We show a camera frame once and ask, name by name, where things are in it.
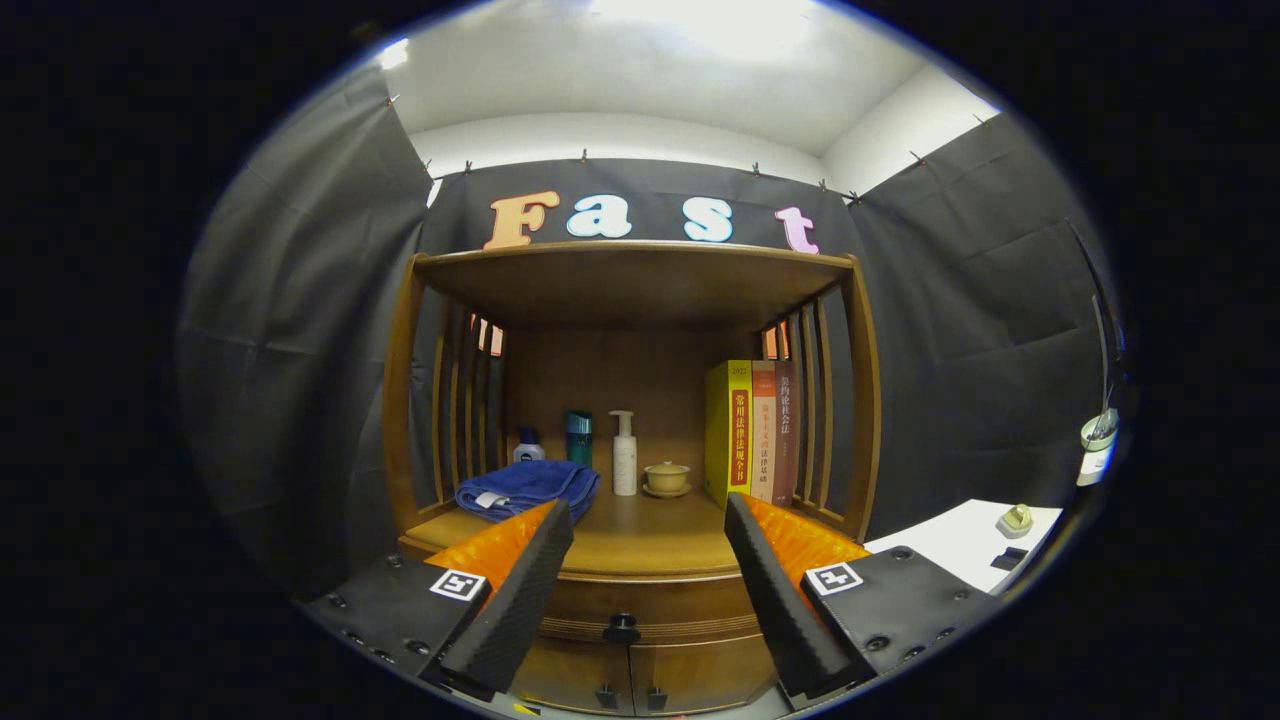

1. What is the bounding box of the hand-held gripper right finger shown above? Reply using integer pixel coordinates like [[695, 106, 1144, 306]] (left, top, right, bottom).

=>
[[724, 491, 1001, 706]]

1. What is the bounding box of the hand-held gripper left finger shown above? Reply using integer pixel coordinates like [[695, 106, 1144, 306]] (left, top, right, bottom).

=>
[[300, 498, 576, 701]]

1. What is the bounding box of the wooden cabinet door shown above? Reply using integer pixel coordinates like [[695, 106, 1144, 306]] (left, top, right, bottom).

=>
[[630, 632, 779, 716], [513, 637, 633, 716]]

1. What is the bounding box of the wooden countertop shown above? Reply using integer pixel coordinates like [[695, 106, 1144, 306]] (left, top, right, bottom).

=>
[[398, 488, 866, 583]]

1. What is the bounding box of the wooden cabinet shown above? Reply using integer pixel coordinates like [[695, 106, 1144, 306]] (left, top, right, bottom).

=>
[[383, 240, 883, 717]]

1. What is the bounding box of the blue folded towel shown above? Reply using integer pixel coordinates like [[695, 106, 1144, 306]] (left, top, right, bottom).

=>
[[455, 460, 601, 524]]

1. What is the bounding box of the yellow book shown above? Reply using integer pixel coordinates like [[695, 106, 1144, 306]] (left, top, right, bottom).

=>
[[704, 360, 754, 511]]

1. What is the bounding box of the white side table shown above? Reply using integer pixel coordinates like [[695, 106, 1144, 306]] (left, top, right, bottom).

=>
[[865, 499, 1064, 596]]

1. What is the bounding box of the brown book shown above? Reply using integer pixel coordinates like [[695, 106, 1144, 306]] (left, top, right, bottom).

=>
[[774, 361, 800, 508]]

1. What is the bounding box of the white pump bottle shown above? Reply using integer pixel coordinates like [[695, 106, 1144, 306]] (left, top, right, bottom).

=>
[[609, 410, 639, 497]]

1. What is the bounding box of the orange book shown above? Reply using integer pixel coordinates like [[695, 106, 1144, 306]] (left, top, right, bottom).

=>
[[750, 361, 778, 504]]

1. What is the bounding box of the white round dish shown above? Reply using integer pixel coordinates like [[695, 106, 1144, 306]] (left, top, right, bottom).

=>
[[1080, 408, 1121, 453]]

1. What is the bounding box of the black backdrop cloth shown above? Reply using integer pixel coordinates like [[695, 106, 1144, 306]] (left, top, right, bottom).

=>
[[175, 65, 1126, 601]]

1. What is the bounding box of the thin black stand pole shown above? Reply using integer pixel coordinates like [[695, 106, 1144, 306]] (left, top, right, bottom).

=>
[[1065, 220, 1129, 421]]

